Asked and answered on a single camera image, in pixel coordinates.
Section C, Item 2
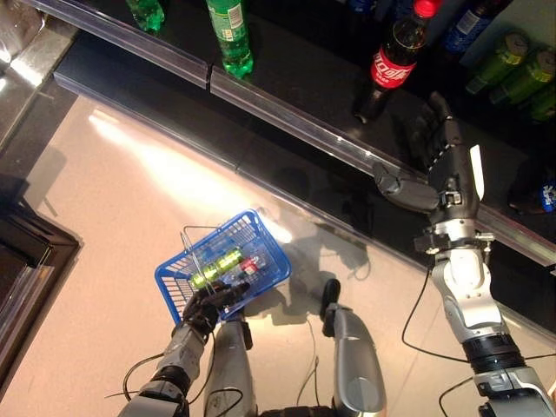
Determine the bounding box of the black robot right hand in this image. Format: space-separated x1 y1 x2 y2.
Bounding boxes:
372 90 484 225

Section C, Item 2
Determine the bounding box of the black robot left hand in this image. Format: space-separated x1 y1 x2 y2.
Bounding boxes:
181 281 252 335

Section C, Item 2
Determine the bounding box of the blue plastic shopping basket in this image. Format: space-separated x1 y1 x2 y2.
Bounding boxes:
155 209 292 325

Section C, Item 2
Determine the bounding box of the cola bottle red label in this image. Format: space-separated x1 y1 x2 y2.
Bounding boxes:
352 0 440 124

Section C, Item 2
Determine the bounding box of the black robot right foot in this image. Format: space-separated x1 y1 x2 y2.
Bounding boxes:
320 278 342 318

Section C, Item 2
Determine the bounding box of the black low display unit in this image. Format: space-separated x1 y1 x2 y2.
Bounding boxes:
0 171 83 383

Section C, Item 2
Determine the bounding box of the green plastic soda bottle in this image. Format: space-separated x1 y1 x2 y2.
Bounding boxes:
125 0 166 36
204 0 255 80

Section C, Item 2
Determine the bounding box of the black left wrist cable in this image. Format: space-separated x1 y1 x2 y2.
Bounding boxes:
189 332 217 405

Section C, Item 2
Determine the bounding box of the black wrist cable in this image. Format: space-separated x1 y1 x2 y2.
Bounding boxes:
189 332 217 405
401 267 473 364

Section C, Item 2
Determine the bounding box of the thin black cable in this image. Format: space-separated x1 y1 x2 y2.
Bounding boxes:
296 319 321 405
203 387 244 417

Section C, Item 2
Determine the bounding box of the black left elbow cable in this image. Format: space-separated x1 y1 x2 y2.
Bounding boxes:
103 352 166 403

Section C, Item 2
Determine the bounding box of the black elbow cable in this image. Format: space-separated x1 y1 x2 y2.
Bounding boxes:
437 375 475 417
103 352 166 403

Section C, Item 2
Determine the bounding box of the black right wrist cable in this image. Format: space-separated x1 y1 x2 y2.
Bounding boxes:
401 267 473 364

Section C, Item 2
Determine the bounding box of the clear shelf price rail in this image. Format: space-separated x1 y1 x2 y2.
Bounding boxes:
210 64 556 267
25 0 212 91

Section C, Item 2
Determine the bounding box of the black right elbow cable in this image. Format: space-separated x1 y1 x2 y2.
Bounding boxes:
437 375 475 417

